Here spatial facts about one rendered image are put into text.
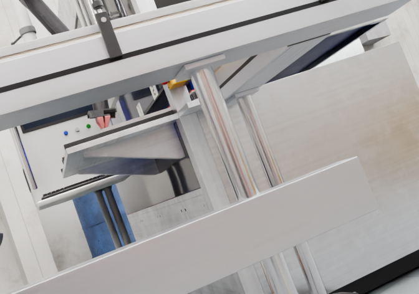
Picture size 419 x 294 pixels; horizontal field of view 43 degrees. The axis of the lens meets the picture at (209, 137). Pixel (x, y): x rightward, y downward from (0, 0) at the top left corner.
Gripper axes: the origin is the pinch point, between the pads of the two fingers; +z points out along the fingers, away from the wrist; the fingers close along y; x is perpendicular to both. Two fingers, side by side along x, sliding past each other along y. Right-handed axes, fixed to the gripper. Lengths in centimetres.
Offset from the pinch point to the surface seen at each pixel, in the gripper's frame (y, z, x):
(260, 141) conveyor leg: 43, 16, -34
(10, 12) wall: -30, -237, 424
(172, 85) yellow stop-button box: 22.5, -10.2, -20.0
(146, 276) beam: -9, 43, -92
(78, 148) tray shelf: -10.9, 4.9, -11.0
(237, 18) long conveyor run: 19, -3, -95
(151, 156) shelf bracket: 14.5, 10.3, -2.4
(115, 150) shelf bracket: 2.1, 6.2, -2.5
